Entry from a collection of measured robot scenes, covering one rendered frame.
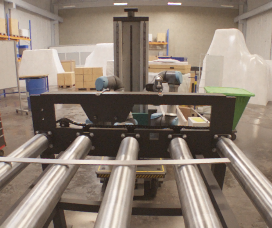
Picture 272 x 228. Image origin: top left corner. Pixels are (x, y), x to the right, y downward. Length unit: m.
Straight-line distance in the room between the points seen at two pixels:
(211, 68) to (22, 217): 4.51
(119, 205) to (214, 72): 4.30
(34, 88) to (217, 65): 4.95
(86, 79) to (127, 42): 7.47
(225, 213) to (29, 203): 0.75
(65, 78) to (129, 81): 9.13
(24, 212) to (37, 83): 5.88
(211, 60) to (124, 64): 2.98
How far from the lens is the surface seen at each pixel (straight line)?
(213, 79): 4.81
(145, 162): 0.96
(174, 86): 1.92
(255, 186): 0.95
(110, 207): 0.72
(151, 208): 1.61
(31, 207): 0.79
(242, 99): 3.67
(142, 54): 2.06
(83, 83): 9.54
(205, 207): 0.74
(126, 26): 2.13
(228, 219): 0.93
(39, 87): 6.55
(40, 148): 1.35
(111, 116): 1.32
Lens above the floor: 1.37
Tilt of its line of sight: 15 degrees down
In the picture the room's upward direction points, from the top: straight up
